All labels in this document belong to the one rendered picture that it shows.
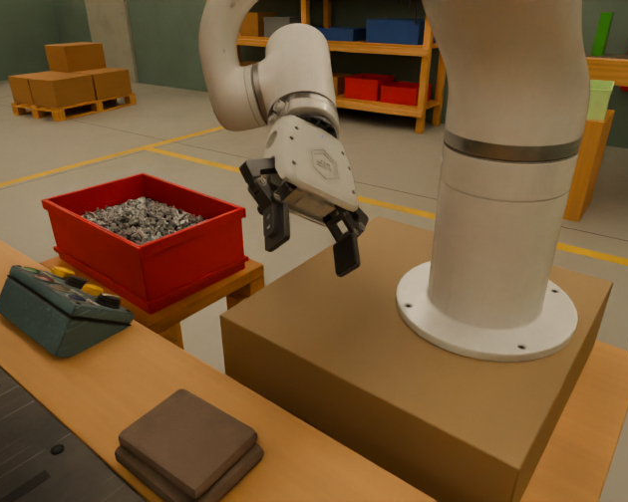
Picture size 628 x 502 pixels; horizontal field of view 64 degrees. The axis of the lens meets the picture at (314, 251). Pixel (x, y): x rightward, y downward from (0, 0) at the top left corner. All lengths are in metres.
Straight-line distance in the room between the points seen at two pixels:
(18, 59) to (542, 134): 10.43
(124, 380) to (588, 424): 0.48
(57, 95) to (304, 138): 6.10
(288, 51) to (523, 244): 0.35
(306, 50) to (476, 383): 0.42
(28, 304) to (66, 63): 6.62
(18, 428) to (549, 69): 0.54
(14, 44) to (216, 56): 10.07
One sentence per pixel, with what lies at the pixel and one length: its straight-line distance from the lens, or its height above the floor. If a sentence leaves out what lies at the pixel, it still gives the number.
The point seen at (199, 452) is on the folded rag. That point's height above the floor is 0.93.
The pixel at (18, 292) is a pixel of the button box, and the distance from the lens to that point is 0.69.
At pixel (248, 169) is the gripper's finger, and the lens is 0.50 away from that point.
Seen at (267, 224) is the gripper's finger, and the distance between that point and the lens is 0.48.
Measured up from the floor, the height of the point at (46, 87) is 0.37.
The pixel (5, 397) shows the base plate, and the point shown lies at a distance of 0.59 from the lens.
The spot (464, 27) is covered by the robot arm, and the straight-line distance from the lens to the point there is 0.43.
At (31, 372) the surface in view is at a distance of 0.61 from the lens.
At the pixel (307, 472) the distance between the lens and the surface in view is 0.45.
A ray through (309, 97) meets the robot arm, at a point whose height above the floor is 1.15.
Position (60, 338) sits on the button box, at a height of 0.93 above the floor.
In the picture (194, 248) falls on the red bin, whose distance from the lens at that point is 0.85.
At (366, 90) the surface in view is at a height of 0.37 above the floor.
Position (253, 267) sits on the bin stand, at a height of 0.80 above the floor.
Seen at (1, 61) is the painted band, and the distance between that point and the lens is 10.58.
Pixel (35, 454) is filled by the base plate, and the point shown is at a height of 0.90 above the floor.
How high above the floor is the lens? 1.25
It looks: 27 degrees down
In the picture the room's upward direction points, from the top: straight up
